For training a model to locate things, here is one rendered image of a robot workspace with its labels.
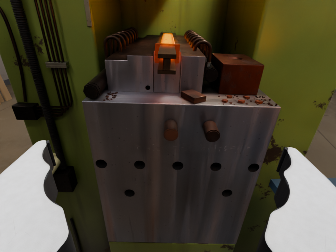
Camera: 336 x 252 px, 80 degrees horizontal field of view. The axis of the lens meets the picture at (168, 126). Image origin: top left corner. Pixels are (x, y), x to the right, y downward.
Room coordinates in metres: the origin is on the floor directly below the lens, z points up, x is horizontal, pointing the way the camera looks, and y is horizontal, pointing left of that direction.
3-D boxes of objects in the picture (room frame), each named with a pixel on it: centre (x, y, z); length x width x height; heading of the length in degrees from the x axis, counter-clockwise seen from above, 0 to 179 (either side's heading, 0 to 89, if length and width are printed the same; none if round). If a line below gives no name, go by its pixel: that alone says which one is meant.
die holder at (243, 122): (0.63, -0.02, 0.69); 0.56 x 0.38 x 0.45; 1
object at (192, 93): (0.38, -0.05, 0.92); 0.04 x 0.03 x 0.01; 33
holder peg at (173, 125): (0.33, -0.01, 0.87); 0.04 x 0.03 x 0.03; 1
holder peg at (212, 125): (0.33, -0.08, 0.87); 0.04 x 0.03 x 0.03; 1
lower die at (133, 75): (0.62, 0.03, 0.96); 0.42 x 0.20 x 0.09; 1
